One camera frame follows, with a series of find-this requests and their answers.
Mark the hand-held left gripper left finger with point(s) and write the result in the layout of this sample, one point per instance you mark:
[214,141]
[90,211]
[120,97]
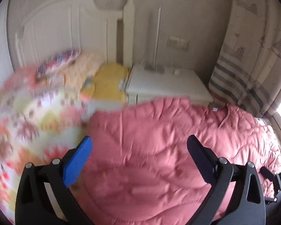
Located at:
[78,161]

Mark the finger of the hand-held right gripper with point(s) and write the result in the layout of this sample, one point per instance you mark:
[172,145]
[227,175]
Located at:
[267,172]

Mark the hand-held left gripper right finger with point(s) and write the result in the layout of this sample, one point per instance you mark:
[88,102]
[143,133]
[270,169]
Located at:
[201,155]

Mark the pink quilted coat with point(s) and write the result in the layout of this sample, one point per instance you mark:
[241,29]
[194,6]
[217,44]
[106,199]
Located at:
[149,150]

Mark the floral bed sheet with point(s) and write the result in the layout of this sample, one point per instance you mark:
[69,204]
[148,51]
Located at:
[30,121]

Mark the white nightstand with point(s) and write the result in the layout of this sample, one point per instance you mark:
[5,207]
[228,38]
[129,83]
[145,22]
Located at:
[166,84]

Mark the yellow pillow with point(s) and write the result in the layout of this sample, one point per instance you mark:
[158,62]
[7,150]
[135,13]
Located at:
[110,82]

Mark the colourful patterned pillow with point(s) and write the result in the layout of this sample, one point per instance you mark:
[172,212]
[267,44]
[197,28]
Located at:
[58,61]

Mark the printed beige curtain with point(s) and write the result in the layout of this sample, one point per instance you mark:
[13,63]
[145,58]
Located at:
[253,51]

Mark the thin white stand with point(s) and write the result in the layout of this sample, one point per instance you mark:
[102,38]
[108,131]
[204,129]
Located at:
[157,37]

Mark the white wooden headboard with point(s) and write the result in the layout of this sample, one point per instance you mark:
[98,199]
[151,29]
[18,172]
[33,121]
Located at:
[60,23]

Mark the white wall socket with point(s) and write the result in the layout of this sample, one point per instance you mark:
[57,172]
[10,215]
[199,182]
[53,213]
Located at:
[178,43]

